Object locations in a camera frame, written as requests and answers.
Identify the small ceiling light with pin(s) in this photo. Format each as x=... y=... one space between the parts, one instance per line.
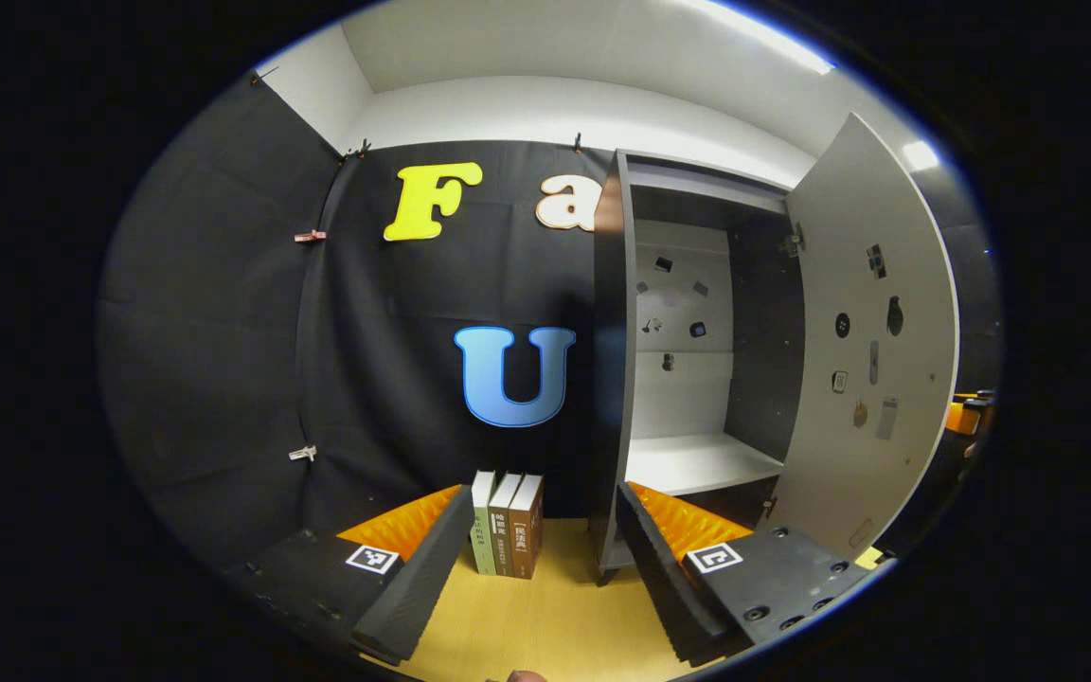
x=920 y=155

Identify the metal door hinge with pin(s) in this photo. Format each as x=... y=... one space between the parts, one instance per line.
x=795 y=242
x=769 y=507

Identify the grey cabinet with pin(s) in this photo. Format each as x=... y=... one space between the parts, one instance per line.
x=610 y=379

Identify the pink clip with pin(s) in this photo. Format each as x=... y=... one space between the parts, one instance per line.
x=310 y=236

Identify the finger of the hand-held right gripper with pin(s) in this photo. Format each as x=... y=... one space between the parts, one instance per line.
x=962 y=417

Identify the green book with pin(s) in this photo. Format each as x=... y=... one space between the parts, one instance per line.
x=482 y=530

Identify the dark brown book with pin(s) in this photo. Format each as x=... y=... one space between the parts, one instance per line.
x=503 y=535

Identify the white clip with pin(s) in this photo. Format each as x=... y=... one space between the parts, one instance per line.
x=302 y=454

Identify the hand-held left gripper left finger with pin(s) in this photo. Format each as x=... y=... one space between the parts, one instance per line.
x=427 y=578

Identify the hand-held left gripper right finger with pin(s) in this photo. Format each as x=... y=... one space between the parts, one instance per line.
x=664 y=578

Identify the beige cabinet door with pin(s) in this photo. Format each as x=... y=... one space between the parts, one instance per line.
x=886 y=237

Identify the black backdrop cloth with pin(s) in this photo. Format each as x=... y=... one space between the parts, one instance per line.
x=205 y=332

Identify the orange brown book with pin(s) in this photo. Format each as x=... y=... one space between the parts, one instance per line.
x=527 y=530

